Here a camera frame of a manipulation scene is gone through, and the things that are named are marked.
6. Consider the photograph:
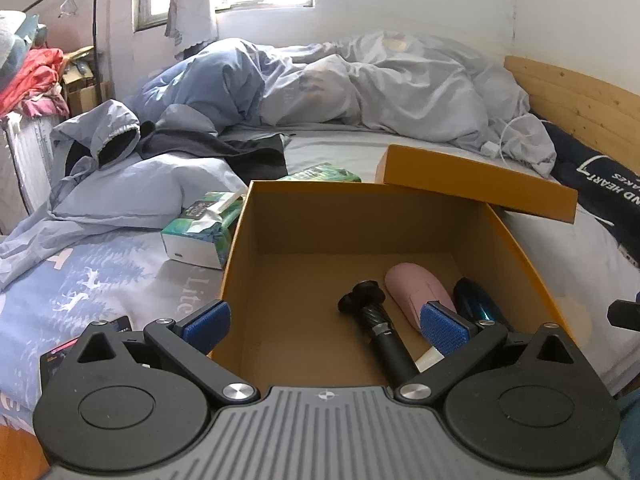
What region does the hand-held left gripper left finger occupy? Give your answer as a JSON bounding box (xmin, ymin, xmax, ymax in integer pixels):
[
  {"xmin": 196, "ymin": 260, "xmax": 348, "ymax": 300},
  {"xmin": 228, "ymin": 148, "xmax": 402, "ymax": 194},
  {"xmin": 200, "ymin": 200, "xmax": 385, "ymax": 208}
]
[{"xmin": 75, "ymin": 301, "xmax": 259, "ymax": 406}]

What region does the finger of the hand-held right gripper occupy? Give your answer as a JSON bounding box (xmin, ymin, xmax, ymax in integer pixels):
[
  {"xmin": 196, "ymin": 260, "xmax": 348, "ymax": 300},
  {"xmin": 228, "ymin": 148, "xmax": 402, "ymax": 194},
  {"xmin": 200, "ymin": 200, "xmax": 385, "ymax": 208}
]
[{"xmin": 607, "ymin": 299, "xmax": 640, "ymax": 333}]

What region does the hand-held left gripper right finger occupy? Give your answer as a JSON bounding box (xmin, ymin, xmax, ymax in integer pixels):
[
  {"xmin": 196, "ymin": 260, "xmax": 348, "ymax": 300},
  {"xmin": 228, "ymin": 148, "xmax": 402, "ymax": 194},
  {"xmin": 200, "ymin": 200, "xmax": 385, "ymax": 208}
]
[{"xmin": 395, "ymin": 301, "xmax": 584, "ymax": 404}]

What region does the blue black electric shaver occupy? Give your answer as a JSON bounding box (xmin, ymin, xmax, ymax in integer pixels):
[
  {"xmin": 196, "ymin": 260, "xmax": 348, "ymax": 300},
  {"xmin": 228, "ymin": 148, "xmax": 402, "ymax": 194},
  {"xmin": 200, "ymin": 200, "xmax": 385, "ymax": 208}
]
[{"xmin": 452, "ymin": 276, "xmax": 516, "ymax": 334}]

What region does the pink computer mouse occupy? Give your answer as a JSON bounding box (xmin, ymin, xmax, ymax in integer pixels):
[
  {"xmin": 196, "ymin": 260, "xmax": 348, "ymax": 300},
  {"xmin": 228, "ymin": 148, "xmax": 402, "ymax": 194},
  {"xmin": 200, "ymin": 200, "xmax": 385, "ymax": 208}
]
[{"xmin": 384, "ymin": 262, "xmax": 459, "ymax": 334}]

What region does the orange cardboard box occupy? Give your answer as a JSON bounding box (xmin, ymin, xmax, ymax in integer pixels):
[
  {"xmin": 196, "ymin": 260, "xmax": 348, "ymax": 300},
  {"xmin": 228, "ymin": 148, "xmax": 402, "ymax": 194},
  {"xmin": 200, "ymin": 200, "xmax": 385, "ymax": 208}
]
[{"xmin": 212, "ymin": 180, "xmax": 577, "ymax": 387}]

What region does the white plastic item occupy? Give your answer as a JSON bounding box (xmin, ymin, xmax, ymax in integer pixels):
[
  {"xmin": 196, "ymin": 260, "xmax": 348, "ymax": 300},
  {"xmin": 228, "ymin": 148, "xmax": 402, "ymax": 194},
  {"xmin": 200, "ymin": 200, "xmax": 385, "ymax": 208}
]
[{"xmin": 414, "ymin": 345, "xmax": 449, "ymax": 374}]

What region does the black selfie stick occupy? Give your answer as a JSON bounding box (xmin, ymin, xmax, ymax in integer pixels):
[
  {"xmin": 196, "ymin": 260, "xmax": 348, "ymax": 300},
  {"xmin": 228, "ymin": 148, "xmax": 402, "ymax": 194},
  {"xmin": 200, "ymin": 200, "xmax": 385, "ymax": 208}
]
[{"xmin": 337, "ymin": 280, "xmax": 421, "ymax": 389}]

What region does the green tissue pack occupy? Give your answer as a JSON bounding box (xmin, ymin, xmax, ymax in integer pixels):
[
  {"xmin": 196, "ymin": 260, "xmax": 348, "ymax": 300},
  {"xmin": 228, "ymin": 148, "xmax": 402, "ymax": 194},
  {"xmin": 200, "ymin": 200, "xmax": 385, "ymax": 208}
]
[{"xmin": 160, "ymin": 190, "xmax": 246, "ymax": 270}]

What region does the blue printed blanket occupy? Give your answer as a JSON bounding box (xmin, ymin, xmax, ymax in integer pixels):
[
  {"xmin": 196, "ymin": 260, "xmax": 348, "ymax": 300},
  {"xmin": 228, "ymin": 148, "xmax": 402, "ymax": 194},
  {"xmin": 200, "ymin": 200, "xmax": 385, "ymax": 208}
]
[{"xmin": 0, "ymin": 227, "xmax": 242, "ymax": 434}]

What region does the person's jeans leg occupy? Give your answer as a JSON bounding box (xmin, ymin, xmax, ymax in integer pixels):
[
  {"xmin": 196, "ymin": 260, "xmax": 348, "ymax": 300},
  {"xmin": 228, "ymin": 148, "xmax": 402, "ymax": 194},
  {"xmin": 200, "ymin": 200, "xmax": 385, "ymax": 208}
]
[{"xmin": 617, "ymin": 389, "xmax": 640, "ymax": 462}]

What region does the navy printed pillow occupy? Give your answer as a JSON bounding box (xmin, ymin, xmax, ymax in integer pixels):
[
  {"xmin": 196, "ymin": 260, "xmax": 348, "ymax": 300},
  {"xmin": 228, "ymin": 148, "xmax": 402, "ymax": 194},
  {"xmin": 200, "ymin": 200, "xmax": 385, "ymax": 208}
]
[{"xmin": 530, "ymin": 110, "xmax": 640, "ymax": 274}]

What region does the orange box lid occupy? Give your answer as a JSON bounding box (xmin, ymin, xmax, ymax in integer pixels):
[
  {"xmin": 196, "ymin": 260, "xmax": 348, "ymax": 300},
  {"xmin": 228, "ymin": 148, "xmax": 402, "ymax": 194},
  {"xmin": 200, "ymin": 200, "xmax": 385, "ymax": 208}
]
[{"xmin": 375, "ymin": 144, "xmax": 580, "ymax": 225}]

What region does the light blue jacket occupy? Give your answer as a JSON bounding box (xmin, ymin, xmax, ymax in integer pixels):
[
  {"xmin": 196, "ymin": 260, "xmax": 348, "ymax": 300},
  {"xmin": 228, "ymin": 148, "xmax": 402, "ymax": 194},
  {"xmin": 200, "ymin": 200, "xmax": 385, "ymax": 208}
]
[{"xmin": 0, "ymin": 99, "xmax": 237, "ymax": 292}]

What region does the dark smartphone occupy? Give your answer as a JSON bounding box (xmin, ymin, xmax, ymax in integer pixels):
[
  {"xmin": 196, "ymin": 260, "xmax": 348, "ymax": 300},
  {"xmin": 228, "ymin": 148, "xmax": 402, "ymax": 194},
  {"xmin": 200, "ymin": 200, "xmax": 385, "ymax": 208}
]
[{"xmin": 39, "ymin": 315, "xmax": 134, "ymax": 402}]

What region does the dark grey cloth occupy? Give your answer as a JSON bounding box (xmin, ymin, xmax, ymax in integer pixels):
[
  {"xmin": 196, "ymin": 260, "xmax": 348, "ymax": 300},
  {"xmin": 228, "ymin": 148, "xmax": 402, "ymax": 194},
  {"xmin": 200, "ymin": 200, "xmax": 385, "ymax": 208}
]
[{"xmin": 137, "ymin": 120, "xmax": 292, "ymax": 184}]

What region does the green snack packet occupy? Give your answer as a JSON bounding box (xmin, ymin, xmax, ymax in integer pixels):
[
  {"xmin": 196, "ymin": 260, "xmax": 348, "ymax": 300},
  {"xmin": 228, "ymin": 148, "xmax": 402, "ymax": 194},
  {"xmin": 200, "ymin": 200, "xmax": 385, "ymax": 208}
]
[{"xmin": 277, "ymin": 162, "xmax": 362, "ymax": 184}]

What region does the wooden headboard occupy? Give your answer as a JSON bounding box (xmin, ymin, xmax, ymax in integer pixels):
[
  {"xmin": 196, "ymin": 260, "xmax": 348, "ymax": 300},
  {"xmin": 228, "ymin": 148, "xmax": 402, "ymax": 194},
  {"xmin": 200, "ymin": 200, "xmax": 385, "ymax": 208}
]
[{"xmin": 504, "ymin": 55, "xmax": 640, "ymax": 167}]

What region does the white metal rack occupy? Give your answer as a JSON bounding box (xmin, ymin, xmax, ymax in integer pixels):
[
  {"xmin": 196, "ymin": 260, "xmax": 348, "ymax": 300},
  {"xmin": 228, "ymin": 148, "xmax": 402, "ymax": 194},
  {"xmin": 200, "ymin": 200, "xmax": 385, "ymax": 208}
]
[{"xmin": 0, "ymin": 112, "xmax": 56, "ymax": 222}]

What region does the grey blue duvet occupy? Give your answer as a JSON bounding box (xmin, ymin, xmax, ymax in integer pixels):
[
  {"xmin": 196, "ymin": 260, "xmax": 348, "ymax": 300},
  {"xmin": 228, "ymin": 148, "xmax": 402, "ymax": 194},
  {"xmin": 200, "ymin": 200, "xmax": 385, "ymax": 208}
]
[{"xmin": 129, "ymin": 32, "xmax": 559, "ymax": 179}]

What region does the brown cardboard carton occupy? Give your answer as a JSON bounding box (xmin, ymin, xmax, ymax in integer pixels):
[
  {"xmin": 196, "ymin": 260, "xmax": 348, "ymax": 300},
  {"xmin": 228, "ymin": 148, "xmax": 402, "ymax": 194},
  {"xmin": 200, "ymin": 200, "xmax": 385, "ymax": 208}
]
[{"xmin": 60, "ymin": 47, "xmax": 114, "ymax": 116}]

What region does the red clothes pile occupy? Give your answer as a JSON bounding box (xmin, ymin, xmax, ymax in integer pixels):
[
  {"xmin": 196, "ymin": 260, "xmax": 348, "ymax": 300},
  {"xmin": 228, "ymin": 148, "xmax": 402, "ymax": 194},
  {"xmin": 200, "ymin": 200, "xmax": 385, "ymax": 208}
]
[{"xmin": 0, "ymin": 47, "xmax": 66, "ymax": 116}]

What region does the white curtain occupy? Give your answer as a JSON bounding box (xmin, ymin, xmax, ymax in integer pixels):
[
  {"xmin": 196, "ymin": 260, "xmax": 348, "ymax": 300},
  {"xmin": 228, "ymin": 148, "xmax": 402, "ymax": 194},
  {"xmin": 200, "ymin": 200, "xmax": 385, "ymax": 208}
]
[{"xmin": 164, "ymin": 0, "xmax": 220, "ymax": 61}]

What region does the black metal clothes rack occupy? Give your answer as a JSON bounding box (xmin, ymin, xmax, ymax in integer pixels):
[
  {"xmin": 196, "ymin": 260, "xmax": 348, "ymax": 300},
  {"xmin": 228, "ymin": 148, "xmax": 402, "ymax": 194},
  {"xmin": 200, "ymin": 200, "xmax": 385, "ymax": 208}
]
[{"xmin": 22, "ymin": 0, "xmax": 114, "ymax": 107}]

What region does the grey white plush toy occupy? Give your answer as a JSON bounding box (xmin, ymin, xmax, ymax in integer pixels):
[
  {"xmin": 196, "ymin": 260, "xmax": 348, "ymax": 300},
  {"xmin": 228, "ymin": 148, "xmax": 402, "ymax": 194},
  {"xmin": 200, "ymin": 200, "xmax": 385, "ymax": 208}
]
[{"xmin": 0, "ymin": 10, "xmax": 49, "ymax": 69}]

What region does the white charging cable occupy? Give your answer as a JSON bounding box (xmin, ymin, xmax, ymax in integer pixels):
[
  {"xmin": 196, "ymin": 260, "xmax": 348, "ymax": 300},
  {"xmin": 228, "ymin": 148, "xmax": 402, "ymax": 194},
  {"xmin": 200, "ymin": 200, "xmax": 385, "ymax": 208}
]
[{"xmin": 482, "ymin": 112, "xmax": 544, "ymax": 162}]

